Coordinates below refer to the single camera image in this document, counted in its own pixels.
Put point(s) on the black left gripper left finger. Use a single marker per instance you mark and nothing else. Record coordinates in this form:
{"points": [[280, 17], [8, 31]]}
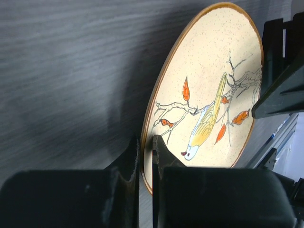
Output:
{"points": [[106, 198]]}

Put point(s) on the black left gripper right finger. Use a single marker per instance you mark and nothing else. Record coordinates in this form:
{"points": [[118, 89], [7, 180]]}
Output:
{"points": [[196, 197]]}

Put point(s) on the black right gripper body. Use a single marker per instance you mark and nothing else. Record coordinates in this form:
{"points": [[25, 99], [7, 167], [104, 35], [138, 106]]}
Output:
{"points": [[283, 43]]}

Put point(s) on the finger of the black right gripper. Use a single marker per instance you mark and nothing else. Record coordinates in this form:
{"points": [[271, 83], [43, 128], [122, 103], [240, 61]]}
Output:
{"points": [[286, 94]]}

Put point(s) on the small cream bird plate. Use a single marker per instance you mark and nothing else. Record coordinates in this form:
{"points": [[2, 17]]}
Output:
{"points": [[202, 100]]}

